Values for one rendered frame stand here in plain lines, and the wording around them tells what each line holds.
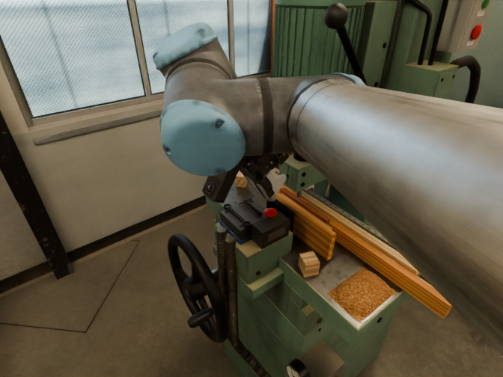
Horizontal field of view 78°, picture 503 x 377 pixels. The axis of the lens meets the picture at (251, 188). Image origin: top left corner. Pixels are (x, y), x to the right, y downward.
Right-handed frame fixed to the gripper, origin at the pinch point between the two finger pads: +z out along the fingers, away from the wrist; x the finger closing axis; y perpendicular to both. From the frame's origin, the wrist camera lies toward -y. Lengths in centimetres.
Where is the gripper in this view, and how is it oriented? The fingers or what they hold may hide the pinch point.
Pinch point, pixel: (268, 199)
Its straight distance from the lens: 67.0
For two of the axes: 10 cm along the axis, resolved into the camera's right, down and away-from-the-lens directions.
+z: 4.0, 5.6, 7.2
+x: -5.9, -4.4, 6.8
